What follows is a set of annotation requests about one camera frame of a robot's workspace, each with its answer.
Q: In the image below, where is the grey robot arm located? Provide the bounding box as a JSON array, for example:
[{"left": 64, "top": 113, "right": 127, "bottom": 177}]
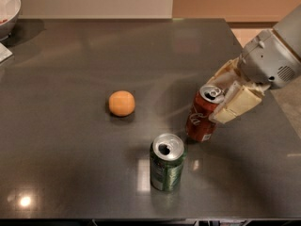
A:
[{"left": 208, "top": 6, "right": 301, "bottom": 123}]

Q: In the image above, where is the green soda can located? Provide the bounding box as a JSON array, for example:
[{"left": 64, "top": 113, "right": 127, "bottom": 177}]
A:
[{"left": 150, "top": 133, "right": 186, "bottom": 192}]

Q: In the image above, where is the red coke can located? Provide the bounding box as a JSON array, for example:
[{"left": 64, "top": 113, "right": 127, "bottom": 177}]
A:
[{"left": 185, "top": 85, "right": 224, "bottom": 142}]

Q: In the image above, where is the white bowl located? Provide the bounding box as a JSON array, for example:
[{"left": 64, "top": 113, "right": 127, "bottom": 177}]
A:
[{"left": 0, "top": 0, "right": 22, "bottom": 40}]

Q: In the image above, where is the white paper sheet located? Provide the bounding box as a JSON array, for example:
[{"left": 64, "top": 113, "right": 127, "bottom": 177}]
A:
[{"left": 0, "top": 43, "right": 12, "bottom": 63}]

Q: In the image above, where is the orange fruit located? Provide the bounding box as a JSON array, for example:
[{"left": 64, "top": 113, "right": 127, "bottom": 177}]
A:
[{"left": 108, "top": 90, "right": 135, "bottom": 117}]

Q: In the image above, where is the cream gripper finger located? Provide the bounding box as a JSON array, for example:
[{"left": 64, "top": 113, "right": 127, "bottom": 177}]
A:
[
  {"left": 209, "top": 81, "right": 269, "bottom": 124},
  {"left": 206, "top": 58, "right": 244, "bottom": 89}
]

